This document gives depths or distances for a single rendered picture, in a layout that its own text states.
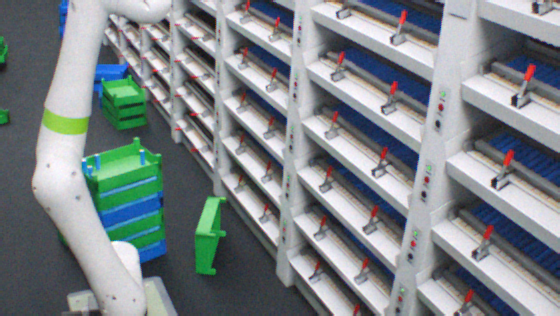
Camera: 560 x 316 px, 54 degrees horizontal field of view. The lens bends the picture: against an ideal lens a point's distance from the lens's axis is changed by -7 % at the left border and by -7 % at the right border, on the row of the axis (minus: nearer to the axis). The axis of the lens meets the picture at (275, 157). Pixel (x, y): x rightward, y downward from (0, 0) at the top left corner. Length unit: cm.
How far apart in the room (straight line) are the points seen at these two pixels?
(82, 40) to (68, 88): 12
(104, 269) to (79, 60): 51
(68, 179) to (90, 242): 18
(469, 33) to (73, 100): 93
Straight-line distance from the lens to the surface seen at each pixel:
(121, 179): 229
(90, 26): 139
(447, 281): 166
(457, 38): 137
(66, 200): 137
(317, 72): 191
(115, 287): 153
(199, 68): 306
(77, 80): 143
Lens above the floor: 156
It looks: 28 degrees down
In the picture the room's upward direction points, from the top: 4 degrees clockwise
